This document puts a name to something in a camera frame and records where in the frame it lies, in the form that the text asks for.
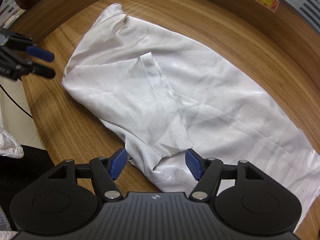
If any white plastic bag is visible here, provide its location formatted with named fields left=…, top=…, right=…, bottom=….
left=0, top=127, right=24, bottom=159

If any red certificate sticker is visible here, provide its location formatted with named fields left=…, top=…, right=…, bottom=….
left=256, top=0, right=280, bottom=12

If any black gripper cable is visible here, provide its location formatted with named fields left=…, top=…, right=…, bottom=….
left=0, top=83, right=34, bottom=119

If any white satin polo shirt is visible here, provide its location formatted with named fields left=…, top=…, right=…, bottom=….
left=62, top=3, right=319, bottom=215

